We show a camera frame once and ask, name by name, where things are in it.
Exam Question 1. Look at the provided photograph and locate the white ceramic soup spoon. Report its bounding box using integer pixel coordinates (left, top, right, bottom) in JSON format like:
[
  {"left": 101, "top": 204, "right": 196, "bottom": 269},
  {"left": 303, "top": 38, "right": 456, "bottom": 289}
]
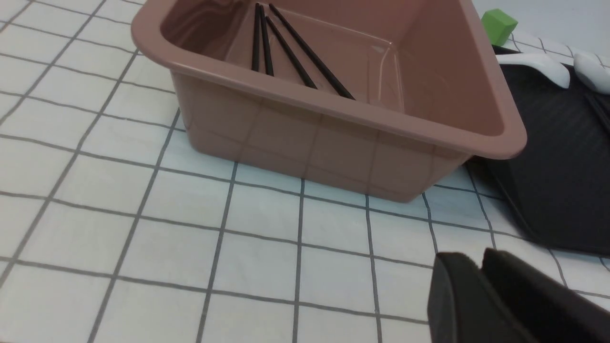
[
  {"left": 573, "top": 52, "right": 610, "bottom": 95},
  {"left": 496, "top": 53, "right": 571, "bottom": 89}
]

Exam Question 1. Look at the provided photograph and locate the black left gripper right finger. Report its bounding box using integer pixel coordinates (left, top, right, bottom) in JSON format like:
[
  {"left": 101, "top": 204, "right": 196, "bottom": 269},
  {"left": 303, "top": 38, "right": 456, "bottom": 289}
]
[{"left": 481, "top": 248, "right": 610, "bottom": 343}]

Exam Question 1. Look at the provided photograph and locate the white grid tablecloth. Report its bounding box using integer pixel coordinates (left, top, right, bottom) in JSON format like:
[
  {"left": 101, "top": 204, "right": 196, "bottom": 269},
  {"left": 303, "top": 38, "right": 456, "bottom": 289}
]
[{"left": 0, "top": 0, "right": 609, "bottom": 343}]

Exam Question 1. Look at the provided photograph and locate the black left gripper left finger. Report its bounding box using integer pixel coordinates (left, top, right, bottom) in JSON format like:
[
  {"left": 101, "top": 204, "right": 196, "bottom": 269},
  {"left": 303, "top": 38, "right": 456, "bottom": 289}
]
[{"left": 427, "top": 252, "right": 529, "bottom": 343}]

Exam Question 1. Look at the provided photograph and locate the green cube block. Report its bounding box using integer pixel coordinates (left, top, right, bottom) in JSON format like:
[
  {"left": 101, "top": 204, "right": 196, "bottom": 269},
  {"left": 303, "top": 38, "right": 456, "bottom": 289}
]
[{"left": 481, "top": 9, "right": 519, "bottom": 46}]

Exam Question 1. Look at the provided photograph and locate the pink plastic bin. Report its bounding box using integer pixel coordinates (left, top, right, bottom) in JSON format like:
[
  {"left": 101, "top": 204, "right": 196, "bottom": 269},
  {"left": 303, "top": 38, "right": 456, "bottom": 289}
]
[{"left": 131, "top": 0, "right": 527, "bottom": 202}]

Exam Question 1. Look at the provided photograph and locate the black plastic tray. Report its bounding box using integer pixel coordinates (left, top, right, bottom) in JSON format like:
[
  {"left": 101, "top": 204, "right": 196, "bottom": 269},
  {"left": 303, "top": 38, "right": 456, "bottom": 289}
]
[{"left": 486, "top": 65, "right": 610, "bottom": 258}]

